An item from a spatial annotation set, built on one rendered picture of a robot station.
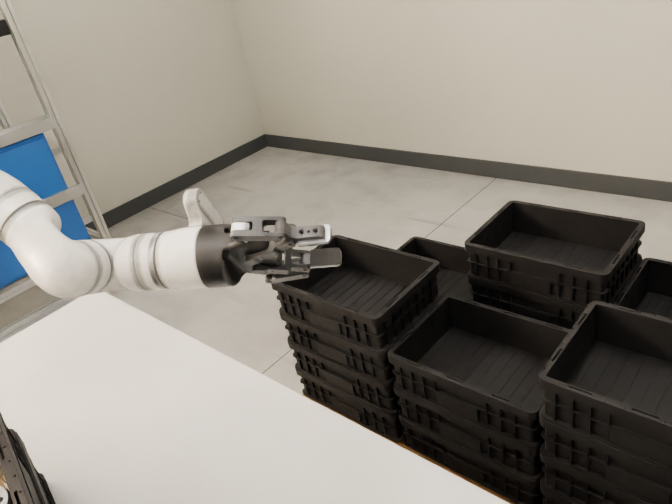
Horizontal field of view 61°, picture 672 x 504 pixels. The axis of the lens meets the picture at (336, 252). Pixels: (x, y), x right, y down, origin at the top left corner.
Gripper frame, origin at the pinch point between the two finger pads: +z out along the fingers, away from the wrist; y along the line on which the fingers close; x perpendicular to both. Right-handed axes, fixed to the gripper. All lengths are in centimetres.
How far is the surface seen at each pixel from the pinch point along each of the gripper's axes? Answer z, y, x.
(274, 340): -57, -165, 41
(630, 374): 52, -76, 1
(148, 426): -43, -44, -12
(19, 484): -39.3, -8.1, -24.5
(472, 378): 19, -93, 5
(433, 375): 9, -80, 3
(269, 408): -20, -46, -9
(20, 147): -161, -116, 119
